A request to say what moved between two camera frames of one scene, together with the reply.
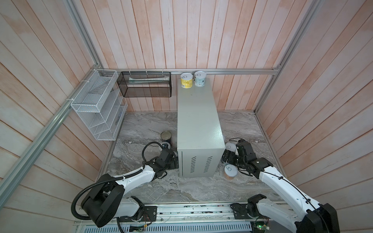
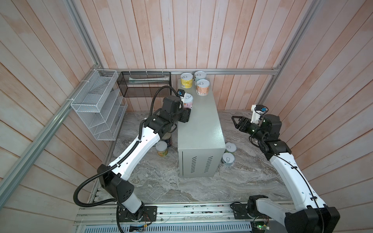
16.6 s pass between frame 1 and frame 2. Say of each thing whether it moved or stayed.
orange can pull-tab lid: moved
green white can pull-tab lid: stayed
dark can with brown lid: stayed
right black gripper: moved
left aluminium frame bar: stayed
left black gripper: moved
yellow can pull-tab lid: stayed
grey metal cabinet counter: stayed
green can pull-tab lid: stayed
